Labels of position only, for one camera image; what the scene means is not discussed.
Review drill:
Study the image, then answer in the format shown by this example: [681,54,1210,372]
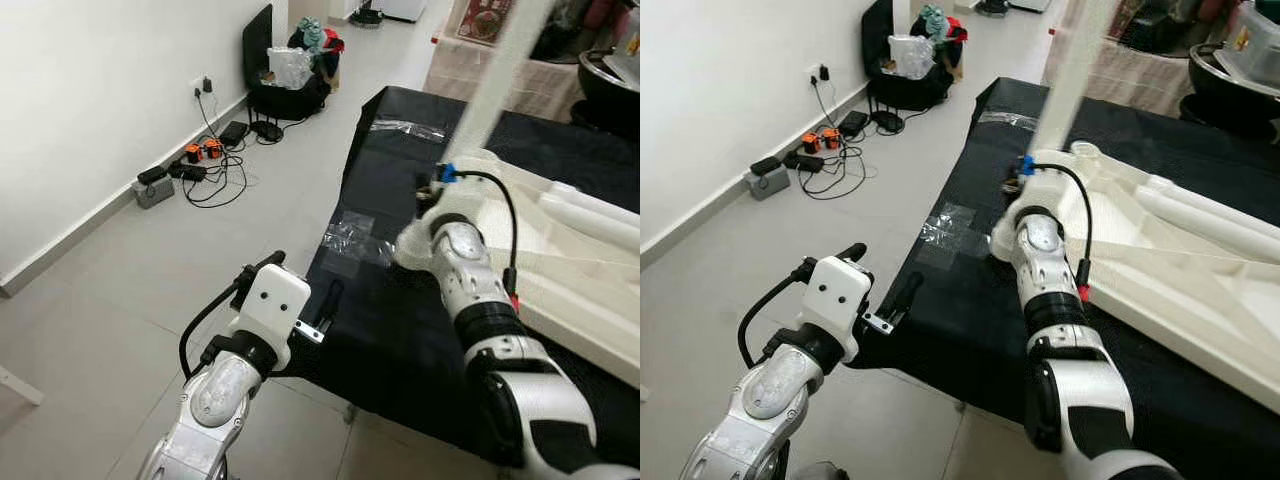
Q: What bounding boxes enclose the black table cloth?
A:
[855,78,1280,471]
[280,85,641,471]

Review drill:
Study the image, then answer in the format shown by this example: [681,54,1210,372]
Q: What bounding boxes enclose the grey box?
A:
[745,157,791,201]
[135,165,176,209]

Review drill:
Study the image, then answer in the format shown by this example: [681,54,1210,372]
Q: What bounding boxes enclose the beige woven cloth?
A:
[1045,25,1196,119]
[425,38,591,123]

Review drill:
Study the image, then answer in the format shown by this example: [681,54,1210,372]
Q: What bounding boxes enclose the clear plastic bag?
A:
[888,35,941,81]
[266,45,316,89]

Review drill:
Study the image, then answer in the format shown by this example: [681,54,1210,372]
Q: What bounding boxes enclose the white plastic table top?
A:
[990,140,1280,416]
[393,148,641,386]

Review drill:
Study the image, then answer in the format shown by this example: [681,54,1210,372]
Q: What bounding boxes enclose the red printed carton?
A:
[455,0,516,43]
[1105,0,1146,41]

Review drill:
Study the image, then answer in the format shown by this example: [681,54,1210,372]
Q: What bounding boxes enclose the black chair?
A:
[242,5,336,141]
[862,0,966,136]

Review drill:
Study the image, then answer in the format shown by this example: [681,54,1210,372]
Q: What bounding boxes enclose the large black bowl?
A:
[578,50,641,141]
[1188,45,1280,136]

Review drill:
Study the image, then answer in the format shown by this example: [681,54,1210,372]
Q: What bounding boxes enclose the black bag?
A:
[530,0,601,61]
[1120,0,1216,56]

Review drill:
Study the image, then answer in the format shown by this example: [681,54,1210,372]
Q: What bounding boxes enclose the white floor board piece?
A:
[0,365,46,406]

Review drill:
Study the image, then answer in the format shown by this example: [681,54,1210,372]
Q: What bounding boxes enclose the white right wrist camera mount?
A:
[1005,165,1071,216]
[425,160,491,226]

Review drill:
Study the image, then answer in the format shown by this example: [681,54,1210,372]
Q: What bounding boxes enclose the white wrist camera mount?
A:
[425,160,491,226]
[1005,165,1071,216]
[232,265,313,371]
[800,257,873,363]

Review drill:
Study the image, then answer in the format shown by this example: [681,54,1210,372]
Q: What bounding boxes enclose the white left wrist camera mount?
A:
[800,257,873,363]
[232,265,313,371]

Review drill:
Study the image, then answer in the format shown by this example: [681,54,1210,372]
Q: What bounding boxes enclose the black floor cable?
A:
[180,95,251,209]
[800,85,871,201]

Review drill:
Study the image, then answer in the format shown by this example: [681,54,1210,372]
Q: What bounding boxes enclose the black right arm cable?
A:
[455,170,521,296]
[1040,163,1096,266]

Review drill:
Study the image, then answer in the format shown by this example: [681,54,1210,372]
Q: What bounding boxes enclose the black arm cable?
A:
[455,170,521,296]
[1040,163,1096,266]
[178,265,251,381]
[738,258,816,369]

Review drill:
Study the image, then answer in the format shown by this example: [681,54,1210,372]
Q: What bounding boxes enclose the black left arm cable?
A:
[178,265,251,381]
[738,258,816,369]

